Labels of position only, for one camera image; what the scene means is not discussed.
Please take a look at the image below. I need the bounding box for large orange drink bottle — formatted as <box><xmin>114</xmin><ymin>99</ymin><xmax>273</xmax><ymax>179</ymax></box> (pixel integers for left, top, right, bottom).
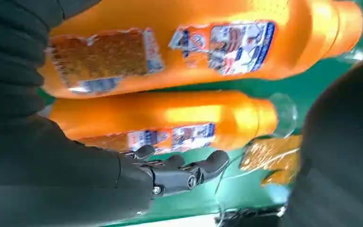
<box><xmin>38</xmin><ymin>0</ymin><xmax>363</xmax><ymax>100</ymax></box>

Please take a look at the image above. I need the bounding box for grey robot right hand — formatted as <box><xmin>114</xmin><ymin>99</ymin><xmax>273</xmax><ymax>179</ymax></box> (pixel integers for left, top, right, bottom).
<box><xmin>0</xmin><ymin>53</ymin><xmax>363</xmax><ymax>227</ymax></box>

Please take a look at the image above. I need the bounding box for ribbed grey right arm sleeve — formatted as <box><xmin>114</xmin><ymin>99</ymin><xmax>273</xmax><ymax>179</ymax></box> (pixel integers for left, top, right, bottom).
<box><xmin>0</xmin><ymin>0</ymin><xmax>102</xmax><ymax>121</ymax></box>

